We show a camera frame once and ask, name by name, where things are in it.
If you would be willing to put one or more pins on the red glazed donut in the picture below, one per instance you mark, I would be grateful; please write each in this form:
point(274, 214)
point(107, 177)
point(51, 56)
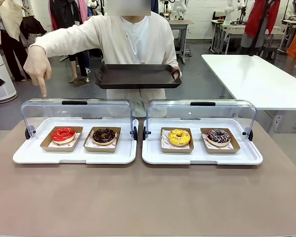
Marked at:
point(45, 145)
point(63, 135)

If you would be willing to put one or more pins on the paper liner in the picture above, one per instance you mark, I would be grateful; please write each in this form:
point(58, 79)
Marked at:
point(230, 146)
point(54, 146)
point(165, 140)
point(88, 144)

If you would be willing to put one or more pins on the chocolate sprinkled donut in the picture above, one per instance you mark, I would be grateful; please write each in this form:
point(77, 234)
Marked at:
point(104, 136)
point(235, 149)

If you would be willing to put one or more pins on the dark brown serving tray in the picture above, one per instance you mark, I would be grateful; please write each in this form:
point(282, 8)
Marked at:
point(138, 76)

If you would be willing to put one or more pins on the person's left forearm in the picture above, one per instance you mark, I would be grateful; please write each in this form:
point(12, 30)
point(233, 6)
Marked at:
point(171, 54)

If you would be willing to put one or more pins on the person's right forearm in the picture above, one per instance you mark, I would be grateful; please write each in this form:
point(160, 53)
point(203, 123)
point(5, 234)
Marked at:
point(64, 40)

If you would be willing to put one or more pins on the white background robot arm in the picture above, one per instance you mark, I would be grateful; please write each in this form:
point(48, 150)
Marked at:
point(230, 12)
point(181, 8)

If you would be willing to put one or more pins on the person torso cream cardigan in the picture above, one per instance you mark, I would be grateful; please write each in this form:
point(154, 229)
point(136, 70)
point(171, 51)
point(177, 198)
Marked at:
point(118, 44)

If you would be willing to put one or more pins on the paper liner under yellow donut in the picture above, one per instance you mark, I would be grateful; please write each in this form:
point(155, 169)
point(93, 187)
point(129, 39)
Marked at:
point(165, 140)

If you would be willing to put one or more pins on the yellow sprinkled donut in tray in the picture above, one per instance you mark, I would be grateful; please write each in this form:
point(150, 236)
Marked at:
point(165, 149)

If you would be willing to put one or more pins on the purple white-drizzled donut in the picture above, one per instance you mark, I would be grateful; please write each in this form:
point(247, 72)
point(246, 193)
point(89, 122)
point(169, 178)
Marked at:
point(218, 137)

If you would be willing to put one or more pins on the paper liner under purple donut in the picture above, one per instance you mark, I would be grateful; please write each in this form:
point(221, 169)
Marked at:
point(230, 146)

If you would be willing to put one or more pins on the chocolate sprinkled donut in tray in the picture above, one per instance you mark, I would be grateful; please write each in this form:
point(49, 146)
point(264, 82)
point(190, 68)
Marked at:
point(235, 149)

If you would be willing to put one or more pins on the person's right hand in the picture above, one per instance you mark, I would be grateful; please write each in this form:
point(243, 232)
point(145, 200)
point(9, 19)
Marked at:
point(38, 66)

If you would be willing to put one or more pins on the person's left hand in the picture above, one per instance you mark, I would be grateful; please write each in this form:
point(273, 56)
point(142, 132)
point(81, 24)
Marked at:
point(175, 69)

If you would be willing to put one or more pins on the white cylindrical air purifier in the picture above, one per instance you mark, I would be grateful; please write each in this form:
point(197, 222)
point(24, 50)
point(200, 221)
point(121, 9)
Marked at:
point(0, 89)

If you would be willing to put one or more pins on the bystander in cream vest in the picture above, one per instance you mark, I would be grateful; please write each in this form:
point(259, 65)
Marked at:
point(10, 29)

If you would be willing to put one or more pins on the black jacket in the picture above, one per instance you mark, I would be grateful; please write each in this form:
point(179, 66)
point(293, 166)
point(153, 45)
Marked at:
point(33, 27)

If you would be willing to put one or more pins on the clear hinged display lid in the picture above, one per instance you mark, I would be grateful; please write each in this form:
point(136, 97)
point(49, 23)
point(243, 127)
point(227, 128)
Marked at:
point(224, 109)
point(88, 108)

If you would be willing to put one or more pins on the white display base tray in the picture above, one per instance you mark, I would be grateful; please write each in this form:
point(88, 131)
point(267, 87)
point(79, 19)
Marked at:
point(108, 158)
point(199, 158)

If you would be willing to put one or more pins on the grey background workbench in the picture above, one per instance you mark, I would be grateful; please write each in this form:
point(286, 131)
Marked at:
point(234, 32)
point(181, 24)

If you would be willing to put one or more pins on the white rectangular table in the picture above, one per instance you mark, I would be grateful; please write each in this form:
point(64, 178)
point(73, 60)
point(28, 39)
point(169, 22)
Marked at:
point(256, 79)

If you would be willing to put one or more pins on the bystander in red vest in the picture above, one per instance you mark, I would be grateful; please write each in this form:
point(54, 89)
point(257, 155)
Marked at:
point(259, 19)

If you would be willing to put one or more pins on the black stool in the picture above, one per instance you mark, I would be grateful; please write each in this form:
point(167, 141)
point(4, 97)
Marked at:
point(269, 50)

